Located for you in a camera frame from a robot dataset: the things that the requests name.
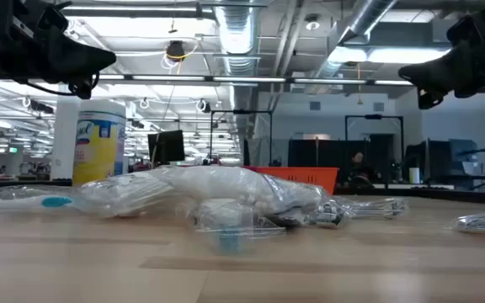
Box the rig LED light bar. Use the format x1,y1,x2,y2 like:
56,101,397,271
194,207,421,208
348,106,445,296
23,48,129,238
94,73,415,88

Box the Lysol wipes canister yellow label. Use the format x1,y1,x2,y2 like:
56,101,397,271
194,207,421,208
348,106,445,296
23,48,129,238
72,99,127,187

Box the black partition panel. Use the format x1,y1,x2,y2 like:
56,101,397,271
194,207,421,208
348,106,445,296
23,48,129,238
287,137,395,186

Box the black ceiling cord reel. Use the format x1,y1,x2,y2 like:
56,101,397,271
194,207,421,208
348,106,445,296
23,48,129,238
164,40,200,71

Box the orange mesh basket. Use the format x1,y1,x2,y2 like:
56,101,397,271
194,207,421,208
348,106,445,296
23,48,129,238
242,166,340,195

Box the black desk monitor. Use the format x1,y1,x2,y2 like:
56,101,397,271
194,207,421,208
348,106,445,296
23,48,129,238
404,140,453,183

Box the person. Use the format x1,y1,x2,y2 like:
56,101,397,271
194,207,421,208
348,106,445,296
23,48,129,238
346,151,381,189

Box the bagged black comb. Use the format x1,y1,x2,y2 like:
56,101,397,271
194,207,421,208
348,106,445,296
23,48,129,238
267,210,311,228

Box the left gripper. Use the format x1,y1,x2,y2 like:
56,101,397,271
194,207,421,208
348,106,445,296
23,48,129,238
0,0,118,101

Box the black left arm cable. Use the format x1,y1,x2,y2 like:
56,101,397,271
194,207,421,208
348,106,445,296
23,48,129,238
25,79,75,97

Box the bagged toothbrush blue bristles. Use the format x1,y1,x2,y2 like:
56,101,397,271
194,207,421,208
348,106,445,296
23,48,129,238
186,197,288,256

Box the white building column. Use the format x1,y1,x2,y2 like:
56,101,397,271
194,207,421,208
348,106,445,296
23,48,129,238
50,94,83,181

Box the bagged silver nail clipper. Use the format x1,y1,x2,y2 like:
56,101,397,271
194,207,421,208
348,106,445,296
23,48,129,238
448,207,485,235
343,196,408,221

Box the silver air duct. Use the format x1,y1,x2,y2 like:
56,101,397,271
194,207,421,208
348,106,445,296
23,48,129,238
215,0,261,77
309,0,398,94

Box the round ceiling sensor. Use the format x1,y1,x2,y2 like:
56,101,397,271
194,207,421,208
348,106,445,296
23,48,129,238
304,14,322,31

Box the black background monitor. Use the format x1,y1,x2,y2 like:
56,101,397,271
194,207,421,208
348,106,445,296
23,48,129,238
147,130,186,166

